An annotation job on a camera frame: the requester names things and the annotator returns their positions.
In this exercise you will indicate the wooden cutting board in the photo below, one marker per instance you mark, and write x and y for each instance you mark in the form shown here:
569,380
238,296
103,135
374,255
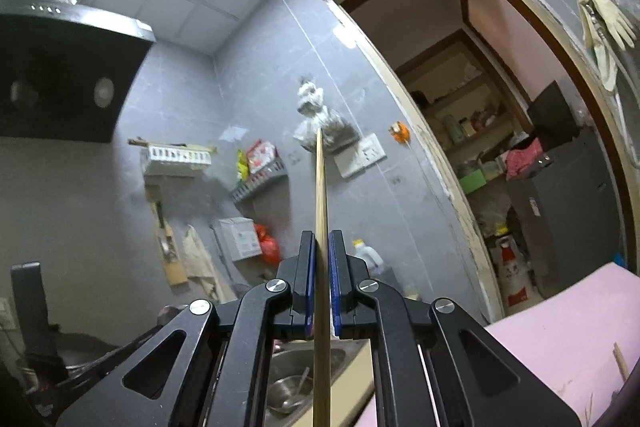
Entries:
172,267

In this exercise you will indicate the white wall box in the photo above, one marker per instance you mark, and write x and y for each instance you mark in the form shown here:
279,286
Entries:
239,239

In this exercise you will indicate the white wall socket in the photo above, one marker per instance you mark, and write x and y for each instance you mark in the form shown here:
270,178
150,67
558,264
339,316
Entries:
360,156

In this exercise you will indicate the steel bowl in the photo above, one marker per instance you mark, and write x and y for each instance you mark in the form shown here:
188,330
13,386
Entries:
287,394

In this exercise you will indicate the orange wall hook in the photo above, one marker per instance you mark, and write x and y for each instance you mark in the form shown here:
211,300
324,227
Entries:
398,132

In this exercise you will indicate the black range hood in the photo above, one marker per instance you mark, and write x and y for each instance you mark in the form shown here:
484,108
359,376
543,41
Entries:
60,72

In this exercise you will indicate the pink tablecloth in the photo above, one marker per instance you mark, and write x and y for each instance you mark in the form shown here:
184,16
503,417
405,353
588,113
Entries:
550,332

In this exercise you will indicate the pink cloth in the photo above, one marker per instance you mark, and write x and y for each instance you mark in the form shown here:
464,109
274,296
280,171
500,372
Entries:
522,157

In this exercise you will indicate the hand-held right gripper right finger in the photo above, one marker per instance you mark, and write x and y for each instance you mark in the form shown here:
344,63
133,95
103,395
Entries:
335,287

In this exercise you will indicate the grey wall shelf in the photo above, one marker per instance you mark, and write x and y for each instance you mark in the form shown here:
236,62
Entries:
260,184

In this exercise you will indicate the wooden shelf unit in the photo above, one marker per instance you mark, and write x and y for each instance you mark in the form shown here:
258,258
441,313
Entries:
450,92

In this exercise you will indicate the red white bag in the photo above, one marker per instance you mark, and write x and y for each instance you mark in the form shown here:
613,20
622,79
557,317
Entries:
515,277

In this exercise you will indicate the cream rubber gloves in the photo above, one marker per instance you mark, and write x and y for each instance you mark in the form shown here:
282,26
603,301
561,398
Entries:
602,22

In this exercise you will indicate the black monitor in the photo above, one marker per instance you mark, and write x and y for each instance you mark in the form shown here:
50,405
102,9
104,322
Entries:
552,114

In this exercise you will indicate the wooden chopstick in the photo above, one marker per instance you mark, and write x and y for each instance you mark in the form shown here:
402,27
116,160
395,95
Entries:
321,207
621,361

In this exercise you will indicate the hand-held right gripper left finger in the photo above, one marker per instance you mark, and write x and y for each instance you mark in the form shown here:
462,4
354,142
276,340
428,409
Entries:
311,287

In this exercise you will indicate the hanging clear plastic bag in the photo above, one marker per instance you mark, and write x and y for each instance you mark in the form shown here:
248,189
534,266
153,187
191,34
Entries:
312,112

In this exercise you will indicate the wooden door frame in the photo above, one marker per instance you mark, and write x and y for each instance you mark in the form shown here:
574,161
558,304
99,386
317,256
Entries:
430,147

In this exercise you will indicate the cooking oil bottle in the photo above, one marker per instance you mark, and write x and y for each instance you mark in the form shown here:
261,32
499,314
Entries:
369,259

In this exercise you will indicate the steel pot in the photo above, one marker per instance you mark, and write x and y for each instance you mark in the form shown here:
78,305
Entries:
100,347

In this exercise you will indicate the grey cabinet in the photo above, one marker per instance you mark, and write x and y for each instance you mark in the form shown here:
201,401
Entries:
565,217

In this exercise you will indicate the red plastic bag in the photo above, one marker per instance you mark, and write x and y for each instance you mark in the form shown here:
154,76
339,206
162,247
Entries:
269,247

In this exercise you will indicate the red snack packet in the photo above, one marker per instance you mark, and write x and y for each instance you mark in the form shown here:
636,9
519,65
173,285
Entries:
261,155

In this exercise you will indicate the white wall basket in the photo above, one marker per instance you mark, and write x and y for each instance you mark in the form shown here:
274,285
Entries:
175,162

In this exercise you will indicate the wooden stick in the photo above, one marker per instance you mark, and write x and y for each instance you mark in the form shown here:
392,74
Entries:
200,148

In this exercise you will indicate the green yellow snack packet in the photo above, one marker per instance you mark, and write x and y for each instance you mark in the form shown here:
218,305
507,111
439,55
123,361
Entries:
242,166

